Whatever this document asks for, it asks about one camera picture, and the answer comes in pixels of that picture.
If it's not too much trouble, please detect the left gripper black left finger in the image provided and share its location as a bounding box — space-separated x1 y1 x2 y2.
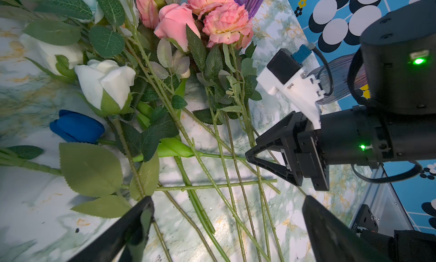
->
70 196 154 262

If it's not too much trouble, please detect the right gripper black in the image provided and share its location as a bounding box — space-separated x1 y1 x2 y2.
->
245 106 436 191

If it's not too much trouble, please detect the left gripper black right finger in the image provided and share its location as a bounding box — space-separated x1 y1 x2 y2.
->
302 196 389 262

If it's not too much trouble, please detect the pink ribbed glass vase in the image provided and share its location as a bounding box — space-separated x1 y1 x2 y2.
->
310 54 370 105

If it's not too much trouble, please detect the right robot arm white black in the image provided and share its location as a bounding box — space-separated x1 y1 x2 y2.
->
245 0 436 191

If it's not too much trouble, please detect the bunch of pink flowers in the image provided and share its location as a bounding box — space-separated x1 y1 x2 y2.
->
0 0 283 262

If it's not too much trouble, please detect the blue tulip flower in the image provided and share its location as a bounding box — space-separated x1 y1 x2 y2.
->
50 110 116 145

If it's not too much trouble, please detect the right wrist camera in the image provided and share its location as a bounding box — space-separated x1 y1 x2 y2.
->
257 48 326 130

